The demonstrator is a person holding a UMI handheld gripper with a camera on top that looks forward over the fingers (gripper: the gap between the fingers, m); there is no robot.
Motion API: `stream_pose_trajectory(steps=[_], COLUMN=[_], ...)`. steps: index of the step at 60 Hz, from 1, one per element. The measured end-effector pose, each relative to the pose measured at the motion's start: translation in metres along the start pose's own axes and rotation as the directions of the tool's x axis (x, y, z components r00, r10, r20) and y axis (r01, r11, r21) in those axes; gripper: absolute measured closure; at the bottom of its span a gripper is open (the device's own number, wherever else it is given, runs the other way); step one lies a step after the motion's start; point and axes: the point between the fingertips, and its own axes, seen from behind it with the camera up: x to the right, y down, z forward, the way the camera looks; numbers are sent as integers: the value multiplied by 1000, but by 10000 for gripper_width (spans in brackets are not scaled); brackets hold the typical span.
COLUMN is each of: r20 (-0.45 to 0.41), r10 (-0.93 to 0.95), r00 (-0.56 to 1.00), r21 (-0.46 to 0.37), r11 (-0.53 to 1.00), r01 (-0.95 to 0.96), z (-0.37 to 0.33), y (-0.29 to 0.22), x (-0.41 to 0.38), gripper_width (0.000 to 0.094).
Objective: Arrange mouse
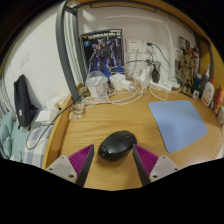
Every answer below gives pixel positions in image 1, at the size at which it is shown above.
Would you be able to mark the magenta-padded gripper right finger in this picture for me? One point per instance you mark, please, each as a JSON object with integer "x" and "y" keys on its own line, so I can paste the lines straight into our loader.
{"x": 163, "y": 166}

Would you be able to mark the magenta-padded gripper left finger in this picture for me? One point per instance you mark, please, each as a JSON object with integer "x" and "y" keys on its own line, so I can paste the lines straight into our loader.
{"x": 61, "y": 166}

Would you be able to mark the black computer mouse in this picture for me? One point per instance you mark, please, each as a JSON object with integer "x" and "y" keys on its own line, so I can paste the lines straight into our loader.
{"x": 116, "y": 145}

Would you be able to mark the light blue mouse pad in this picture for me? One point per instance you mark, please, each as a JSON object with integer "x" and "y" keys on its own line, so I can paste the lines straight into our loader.
{"x": 178, "y": 125}

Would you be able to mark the blue checked bed sheet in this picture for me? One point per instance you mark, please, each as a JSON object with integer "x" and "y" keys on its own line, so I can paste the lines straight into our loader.
{"x": 36, "y": 146}

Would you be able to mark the white tissue packs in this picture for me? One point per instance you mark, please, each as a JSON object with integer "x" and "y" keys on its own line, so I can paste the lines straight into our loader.
{"x": 48, "y": 113}

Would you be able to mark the small clear plastic bag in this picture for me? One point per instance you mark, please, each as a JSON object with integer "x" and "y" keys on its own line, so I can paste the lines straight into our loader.
{"x": 77, "y": 111}

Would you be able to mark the teal quilt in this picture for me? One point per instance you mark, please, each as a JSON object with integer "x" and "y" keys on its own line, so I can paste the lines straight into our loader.
{"x": 8, "y": 133}

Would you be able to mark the black hanging bag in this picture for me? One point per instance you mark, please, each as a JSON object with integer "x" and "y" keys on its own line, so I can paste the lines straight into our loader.
{"x": 22, "y": 100}

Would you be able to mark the small white square clock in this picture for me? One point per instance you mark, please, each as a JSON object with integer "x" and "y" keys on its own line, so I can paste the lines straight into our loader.
{"x": 196, "y": 94}

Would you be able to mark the white power strip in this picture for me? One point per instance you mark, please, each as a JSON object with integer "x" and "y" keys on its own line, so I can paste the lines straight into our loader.
{"x": 161, "y": 86}

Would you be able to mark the white lotion pump bottle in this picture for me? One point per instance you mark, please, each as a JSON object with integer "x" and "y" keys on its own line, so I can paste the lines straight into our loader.
{"x": 208, "y": 93}

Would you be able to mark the red snack can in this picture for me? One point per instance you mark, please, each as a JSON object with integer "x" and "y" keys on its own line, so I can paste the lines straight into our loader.
{"x": 218, "y": 98}

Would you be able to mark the small white charger plug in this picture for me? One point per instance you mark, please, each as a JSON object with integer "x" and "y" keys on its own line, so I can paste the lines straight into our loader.
{"x": 127, "y": 85}

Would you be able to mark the clear lidded plastic cup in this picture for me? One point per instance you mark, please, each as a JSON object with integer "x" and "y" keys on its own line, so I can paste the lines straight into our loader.
{"x": 96, "y": 85}

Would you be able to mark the large white adapter block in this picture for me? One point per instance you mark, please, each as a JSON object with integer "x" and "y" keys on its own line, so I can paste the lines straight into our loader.
{"x": 145, "y": 76}

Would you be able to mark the black power adapter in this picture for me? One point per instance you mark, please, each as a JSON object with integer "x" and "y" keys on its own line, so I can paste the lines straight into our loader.
{"x": 155, "y": 75}

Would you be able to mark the white cube charger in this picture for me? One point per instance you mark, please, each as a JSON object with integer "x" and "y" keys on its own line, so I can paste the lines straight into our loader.
{"x": 117, "y": 81}

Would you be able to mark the black bottle white nozzle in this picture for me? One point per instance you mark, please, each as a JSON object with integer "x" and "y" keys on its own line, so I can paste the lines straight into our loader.
{"x": 204, "y": 78}

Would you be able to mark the tan tree figure model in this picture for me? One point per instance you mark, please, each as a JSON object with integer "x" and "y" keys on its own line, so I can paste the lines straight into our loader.
{"x": 188, "y": 70}

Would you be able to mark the robot model kit box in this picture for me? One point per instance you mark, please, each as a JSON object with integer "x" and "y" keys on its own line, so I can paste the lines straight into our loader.
{"x": 101, "y": 53}

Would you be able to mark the colourful comic print box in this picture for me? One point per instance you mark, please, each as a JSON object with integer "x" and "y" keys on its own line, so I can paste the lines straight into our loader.
{"x": 186, "y": 41}

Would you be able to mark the white wall device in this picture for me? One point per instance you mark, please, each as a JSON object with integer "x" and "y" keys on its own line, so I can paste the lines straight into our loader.
{"x": 178, "y": 53}

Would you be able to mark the grey metal desk frame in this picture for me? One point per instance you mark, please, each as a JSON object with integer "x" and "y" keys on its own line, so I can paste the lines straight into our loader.
{"x": 63, "y": 50}

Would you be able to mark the white wall socket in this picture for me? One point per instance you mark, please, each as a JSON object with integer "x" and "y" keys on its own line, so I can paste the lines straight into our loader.
{"x": 134, "y": 46}
{"x": 151, "y": 48}

